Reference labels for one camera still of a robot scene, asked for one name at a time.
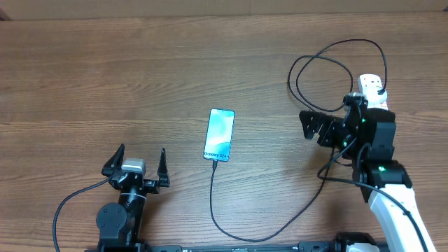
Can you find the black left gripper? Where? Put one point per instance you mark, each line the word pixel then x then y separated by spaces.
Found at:
pixel 153 186

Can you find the blue Galaxy smartphone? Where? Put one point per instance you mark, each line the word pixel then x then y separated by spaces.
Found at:
pixel 219 135

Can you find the white charger plug adapter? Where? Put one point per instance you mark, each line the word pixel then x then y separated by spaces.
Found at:
pixel 376 98

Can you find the white power strip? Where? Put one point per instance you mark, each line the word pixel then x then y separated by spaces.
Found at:
pixel 369 80

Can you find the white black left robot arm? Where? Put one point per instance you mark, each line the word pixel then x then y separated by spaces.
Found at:
pixel 119 222

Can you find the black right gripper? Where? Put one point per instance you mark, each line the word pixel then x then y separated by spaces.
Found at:
pixel 330 125

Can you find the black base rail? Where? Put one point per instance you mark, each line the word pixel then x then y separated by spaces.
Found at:
pixel 303 246

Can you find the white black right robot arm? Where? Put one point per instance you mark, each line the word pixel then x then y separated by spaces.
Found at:
pixel 365 136

